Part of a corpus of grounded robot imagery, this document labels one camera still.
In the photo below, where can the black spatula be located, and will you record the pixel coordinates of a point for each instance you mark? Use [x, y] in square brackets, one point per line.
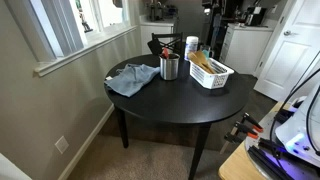
[154, 46]

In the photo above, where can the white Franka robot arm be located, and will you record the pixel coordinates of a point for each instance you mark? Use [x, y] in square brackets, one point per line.
[296, 133]

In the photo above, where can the silver metal utensil holder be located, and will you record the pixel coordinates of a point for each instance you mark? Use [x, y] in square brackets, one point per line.
[169, 69]

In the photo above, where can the red silicone spatula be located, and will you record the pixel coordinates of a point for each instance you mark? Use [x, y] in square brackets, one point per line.
[165, 53]

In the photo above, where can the white plastic slotted basket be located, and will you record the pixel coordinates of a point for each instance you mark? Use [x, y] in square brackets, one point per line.
[210, 80]

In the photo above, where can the teal utensil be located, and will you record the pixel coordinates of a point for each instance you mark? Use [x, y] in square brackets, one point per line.
[206, 53]

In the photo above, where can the round black wooden table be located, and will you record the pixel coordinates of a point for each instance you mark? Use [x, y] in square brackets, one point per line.
[180, 100]

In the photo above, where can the blue cloth towel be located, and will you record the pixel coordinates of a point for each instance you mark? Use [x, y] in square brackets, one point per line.
[133, 80]

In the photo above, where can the wooden spoon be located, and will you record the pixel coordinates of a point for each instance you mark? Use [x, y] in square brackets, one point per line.
[195, 59]

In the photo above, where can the black cross-back chair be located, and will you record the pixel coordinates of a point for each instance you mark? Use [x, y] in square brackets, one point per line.
[175, 40]

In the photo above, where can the wooden flat turner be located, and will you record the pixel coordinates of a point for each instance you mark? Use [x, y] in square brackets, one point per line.
[202, 56]

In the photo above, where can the white wipes canister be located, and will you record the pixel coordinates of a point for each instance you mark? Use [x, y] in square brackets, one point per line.
[191, 45]

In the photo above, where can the dark countertop appliance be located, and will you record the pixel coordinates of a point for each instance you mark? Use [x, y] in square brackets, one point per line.
[155, 11]

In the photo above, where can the black orange bar clamp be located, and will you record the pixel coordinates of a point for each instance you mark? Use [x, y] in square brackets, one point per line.
[243, 129]
[252, 121]

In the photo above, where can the white drawer cabinet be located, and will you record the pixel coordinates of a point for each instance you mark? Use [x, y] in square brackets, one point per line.
[246, 50]

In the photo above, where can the small figurine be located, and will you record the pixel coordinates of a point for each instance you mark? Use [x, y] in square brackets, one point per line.
[85, 21]

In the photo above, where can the white framed window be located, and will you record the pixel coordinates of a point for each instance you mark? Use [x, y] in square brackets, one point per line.
[66, 43]

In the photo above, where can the light wooden robot table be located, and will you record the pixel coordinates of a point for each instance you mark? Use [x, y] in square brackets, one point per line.
[236, 166]

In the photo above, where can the grey metal mounting plate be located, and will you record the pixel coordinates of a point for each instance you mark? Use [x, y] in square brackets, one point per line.
[260, 156]

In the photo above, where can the black coffee maker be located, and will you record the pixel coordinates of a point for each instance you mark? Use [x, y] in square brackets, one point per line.
[255, 16]

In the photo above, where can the white panel door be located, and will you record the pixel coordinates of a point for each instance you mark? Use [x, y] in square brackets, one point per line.
[290, 60]

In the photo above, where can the silver door knob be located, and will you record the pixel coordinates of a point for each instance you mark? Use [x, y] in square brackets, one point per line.
[287, 32]

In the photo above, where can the white wall outlet plate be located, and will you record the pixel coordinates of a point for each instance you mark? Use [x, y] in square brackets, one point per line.
[62, 144]

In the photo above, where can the black extrusion rail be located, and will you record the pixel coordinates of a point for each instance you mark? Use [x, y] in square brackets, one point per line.
[266, 163]

